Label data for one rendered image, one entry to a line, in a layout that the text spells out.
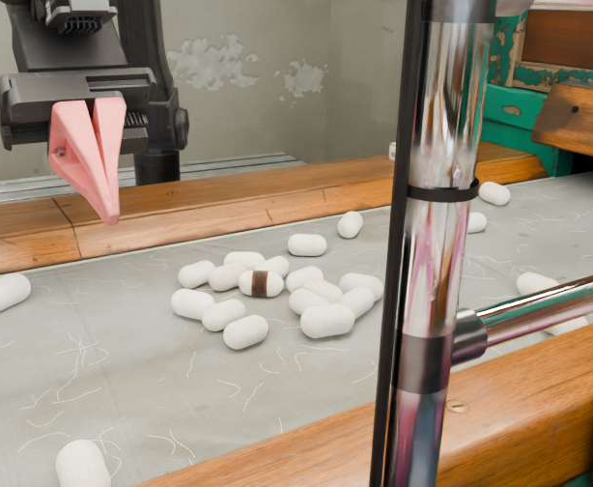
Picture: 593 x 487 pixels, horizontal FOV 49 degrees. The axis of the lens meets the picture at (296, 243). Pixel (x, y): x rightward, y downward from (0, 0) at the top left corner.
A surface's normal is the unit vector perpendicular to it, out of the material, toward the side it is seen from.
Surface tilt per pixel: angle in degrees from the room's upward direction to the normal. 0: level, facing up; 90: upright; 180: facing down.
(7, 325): 0
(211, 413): 0
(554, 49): 90
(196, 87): 90
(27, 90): 41
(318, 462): 0
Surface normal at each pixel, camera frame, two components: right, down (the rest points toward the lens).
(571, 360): 0.02, -0.93
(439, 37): -0.54, 0.30
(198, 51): 0.47, 0.33
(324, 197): 0.37, -0.43
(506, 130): -0.86, 0.15
